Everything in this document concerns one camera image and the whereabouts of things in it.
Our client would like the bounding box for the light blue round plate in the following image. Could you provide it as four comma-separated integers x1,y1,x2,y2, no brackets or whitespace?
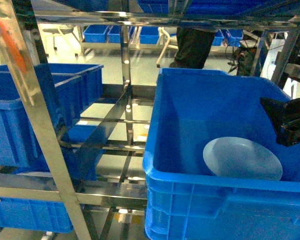
202,136,283,181

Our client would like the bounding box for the blue bin bottom left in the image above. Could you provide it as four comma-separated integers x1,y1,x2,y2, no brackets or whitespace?
0,197,74,233

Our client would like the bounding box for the blue bin left rear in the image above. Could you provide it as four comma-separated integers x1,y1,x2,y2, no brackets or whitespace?
0,63,103,126

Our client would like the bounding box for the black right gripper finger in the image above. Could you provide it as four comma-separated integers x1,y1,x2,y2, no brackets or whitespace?
260,97,300,147

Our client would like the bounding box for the steel shelf rack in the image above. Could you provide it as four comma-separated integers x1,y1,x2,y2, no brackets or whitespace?
0,0,300,240

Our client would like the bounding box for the blue bin left front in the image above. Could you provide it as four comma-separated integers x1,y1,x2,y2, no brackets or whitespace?
0,70,83,168

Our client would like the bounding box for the blue bin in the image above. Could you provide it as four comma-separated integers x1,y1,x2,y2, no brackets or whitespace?
0,197,74,233
0,70,83,168
0,63,103,126

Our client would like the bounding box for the blue bin right shelf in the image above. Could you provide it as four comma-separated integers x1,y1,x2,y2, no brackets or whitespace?
143,68,300,240

